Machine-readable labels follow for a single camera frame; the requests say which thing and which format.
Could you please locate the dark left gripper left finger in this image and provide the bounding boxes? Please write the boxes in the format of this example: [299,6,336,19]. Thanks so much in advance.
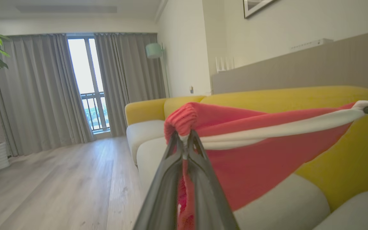
[133,131,188,230]

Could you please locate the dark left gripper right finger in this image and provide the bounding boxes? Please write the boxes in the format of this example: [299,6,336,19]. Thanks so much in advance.
[186,129,240,230]

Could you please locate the red shorts with white stripe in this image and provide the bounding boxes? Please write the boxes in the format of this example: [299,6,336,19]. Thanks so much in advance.
[164,101,368,230]

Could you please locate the small grey sofa end cushion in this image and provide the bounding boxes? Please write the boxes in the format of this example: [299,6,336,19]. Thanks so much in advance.
[126,119,166,165]

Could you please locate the grey stitched sofa seat cushion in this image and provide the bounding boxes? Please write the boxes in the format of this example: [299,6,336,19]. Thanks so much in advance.
[136,137,331,230]

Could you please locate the long white box device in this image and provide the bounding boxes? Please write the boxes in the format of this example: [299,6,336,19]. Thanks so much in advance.
[290,38,334,53]

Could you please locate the large grey sofa seat cushion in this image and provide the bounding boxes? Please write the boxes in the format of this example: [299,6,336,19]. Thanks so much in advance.
[313,190,368,230]

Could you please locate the narrow grey curtain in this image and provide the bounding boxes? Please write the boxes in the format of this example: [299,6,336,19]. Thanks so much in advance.
[94,32,167,138]

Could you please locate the white router with antennas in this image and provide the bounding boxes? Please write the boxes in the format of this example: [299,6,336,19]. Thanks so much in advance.
[215,57,236,73]

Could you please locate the floor lamp with teal shade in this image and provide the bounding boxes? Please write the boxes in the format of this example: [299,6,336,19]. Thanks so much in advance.
[145,42,172,98]

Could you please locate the glass balcony door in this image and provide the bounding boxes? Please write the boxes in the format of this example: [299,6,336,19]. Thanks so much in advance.
[66,36,111,134]

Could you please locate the wide grey curtain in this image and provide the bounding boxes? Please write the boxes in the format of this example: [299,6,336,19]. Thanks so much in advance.
[0,33,96,157]

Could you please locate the framed wall picture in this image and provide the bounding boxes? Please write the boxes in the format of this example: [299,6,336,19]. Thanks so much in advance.
[243,0,280,19]

